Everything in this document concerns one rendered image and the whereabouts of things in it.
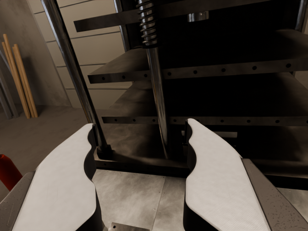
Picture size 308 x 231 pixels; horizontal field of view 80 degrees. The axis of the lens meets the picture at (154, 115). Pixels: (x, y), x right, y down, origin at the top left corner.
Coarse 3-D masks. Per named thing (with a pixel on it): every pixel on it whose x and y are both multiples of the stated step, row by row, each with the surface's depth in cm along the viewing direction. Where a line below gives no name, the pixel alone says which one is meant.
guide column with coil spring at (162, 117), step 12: (144, 0) 67; (144, 12) 69; (156, 36) 75; (156, 48) 76; (156, 60) 78; (156, 72) 80; (156, 84) 83; (156, 96) 86; (156, 108) 91; (168, 120) 94; (168, 132) 97; (168, 144) 100; (168, 156) 104
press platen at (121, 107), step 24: (288, 72) 121; (144, 96) 124; (168, 96) 118; (192, 96) 112; (216, 96) 107; (240, 96) 103; (264, 96) 98; (288, 96) 95; (120, 120) 106; (144, 120) 101; (216, 120) 90; (240, 120) 86; (264, 120) 83; (288, 120) 81
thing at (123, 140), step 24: (120, 144) 124; (144, 144) 120; (240, 144) 106; (264, 144) 103; (288, 144) 100; (120, 168) 112; (144, 168) 106; (168, 168) 101; (264, 168) 89; (288, 168) 87
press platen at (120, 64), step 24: (168, 48) 125; (192, 48) 113; (216, 48) 103; (240, 48) 94; (264, 48) 87; (288, 48) 81; (96, 72) 97; (120, 72) 90; (144, 72) 87; (168, 72) 85; (192, 72) 81; (216, 72) 78; (240, 72) 76; (264, 72) 73
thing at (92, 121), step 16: (48, 0) 75; (304, 0) 105; (48, 16) 78; (304, 16) 108; (64, 32) 82; (304, 32) 114; (64, 48) 84; (128, 48) 146; (80, 80) 92; (80, 96) 95
